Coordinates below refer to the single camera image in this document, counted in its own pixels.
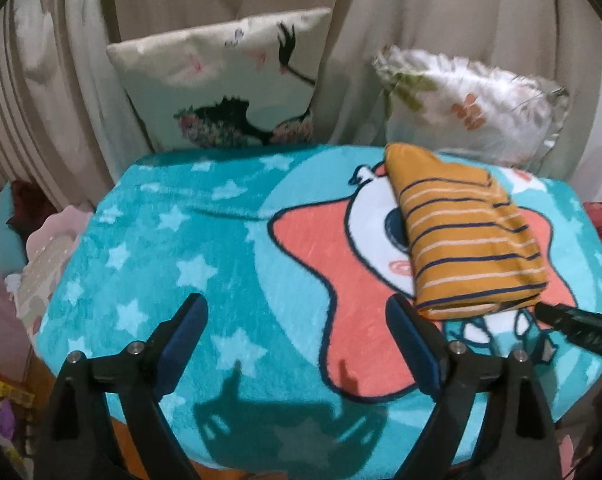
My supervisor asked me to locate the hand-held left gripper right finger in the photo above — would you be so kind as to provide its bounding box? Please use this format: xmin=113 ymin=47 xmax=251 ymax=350
xmin=386 ymin=294 xmax=565 ymax=480

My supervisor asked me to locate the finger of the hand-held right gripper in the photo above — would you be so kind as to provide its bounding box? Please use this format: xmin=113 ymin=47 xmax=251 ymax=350
xmin=535 ymin=302 xmax=602 ymax=359

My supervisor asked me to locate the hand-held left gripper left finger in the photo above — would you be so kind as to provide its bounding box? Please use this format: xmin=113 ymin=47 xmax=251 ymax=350
xmin=35 ymin=292 xmax=210 ymax=480

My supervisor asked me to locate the yellow striped knit sweater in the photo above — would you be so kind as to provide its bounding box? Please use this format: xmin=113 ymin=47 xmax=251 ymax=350
xmin=384 ymin=143 xmax=550 ymax=322

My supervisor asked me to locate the teal star print blanket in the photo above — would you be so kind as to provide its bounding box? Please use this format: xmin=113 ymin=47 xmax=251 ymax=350
xmin=33 ymin=144 xmax=602 ymax=468

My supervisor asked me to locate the orange cloth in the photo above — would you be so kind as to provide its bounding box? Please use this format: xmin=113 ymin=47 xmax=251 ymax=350
xmin=112 ymin=419 xmax=149 ymax=480

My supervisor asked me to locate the pink shell shaped cushion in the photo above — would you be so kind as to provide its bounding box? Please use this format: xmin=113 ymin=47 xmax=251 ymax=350
xmin=11 ymin=204 xmax=96 ymax=343

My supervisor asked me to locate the dark red cloth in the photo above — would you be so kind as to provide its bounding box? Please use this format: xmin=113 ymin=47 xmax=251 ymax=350
xmin=7 ymin=179 xmax=58 ymax=243

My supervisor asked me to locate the white floral ruffled pillow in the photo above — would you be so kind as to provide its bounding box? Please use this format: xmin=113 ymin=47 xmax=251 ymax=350
xmin=372 ymin=44 xmax=570 ymax=170

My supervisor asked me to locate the white crane print pillow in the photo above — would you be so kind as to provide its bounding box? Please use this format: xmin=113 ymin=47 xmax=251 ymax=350
xmin=106 ymin=7 xmax=332 ymax=152

